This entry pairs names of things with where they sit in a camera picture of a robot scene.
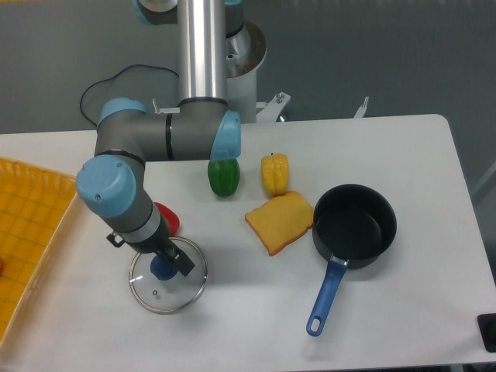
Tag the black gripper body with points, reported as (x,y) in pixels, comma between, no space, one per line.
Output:
(158,243)

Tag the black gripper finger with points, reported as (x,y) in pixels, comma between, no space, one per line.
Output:
(179,259)

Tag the glass lid with blue knob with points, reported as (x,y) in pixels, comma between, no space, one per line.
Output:
(162,289)

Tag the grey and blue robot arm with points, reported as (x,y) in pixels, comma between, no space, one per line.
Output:
(129,137)

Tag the red bell pepper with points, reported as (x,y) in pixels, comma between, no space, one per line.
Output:
(171,218)

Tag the green bell pepper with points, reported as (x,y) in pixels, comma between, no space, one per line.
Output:
(223,177)

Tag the toy bread slice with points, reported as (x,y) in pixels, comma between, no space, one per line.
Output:
(281,220)

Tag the yellow bell pepper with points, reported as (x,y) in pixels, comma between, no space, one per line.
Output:
(275,174)

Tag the yellow woven basket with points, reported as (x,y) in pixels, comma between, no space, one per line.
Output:
(36,207)

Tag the black device at table edge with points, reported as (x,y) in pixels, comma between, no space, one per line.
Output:
(486,324)

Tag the dark pot with blue handle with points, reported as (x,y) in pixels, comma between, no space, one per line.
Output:
(353,225)

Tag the white table bracket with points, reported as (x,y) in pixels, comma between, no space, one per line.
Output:
(362,109)

